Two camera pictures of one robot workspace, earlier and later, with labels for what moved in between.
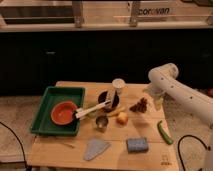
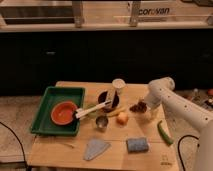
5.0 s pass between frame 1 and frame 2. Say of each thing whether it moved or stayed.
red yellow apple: stayed
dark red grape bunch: stayed
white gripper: moved
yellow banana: stayed
